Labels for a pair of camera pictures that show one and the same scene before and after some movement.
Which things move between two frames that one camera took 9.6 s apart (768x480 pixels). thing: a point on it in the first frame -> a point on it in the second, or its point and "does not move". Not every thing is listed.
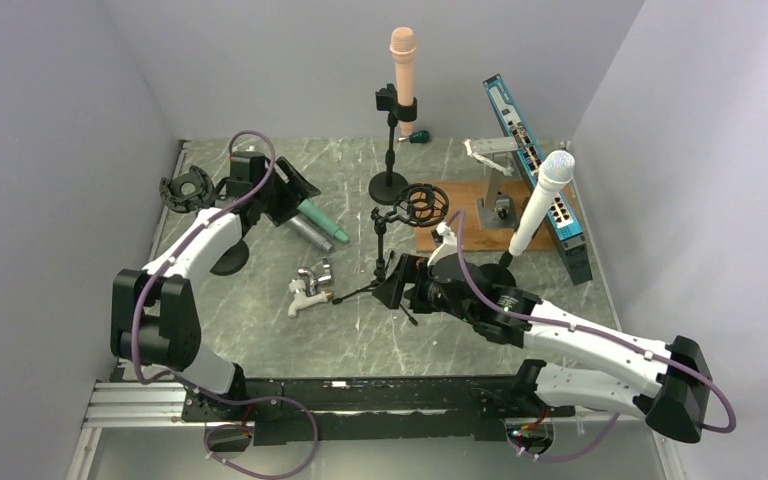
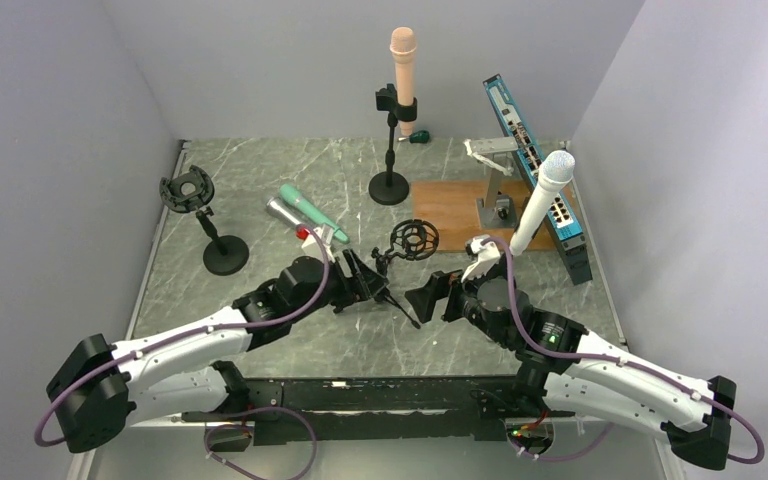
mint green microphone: [323, 222] does not move
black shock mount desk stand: [191, 191] does not move
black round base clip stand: [387, 187] does not move
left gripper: [300, 189] -> [364, 282]
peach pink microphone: [403, 46] does not move
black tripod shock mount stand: [419, 204] -> [414, 239]
